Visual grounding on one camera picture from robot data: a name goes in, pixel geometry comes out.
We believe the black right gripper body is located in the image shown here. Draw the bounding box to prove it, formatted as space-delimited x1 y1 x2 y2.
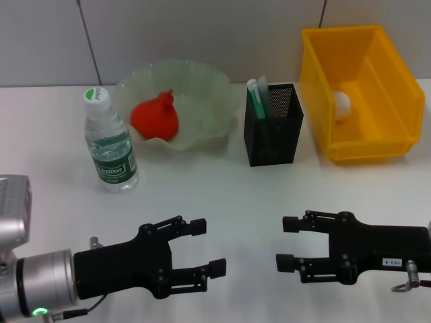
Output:
327 211 431 286

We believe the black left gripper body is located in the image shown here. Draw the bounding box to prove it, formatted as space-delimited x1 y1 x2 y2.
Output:
73 224 175 301

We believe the clear green-label water bottle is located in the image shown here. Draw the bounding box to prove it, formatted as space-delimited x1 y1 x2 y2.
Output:
83 86 140 194

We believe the red-orange fruit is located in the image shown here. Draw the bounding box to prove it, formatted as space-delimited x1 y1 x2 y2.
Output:
130 89 180 142

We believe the grey pen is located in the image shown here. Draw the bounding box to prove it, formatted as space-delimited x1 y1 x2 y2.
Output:
257 75 276 119

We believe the white paper ball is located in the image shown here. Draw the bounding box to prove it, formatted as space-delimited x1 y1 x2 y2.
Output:
332 90 353 121

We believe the black mesh pen holder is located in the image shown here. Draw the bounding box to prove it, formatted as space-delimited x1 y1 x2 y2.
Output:
243 83 305 168

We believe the translucent green fruit plate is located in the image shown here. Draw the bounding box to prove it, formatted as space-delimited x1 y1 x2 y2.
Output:
114 59 240 151

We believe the yellow plastic bin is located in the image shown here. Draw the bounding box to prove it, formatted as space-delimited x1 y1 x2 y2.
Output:
300 24 426 165

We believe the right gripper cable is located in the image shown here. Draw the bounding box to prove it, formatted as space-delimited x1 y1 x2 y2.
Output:
390 258 431 293

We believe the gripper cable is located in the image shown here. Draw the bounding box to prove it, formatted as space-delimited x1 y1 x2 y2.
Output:
43 294 109 320
390 258 431 293

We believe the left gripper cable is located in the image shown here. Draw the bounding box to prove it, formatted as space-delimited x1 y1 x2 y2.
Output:
43 294 109 320

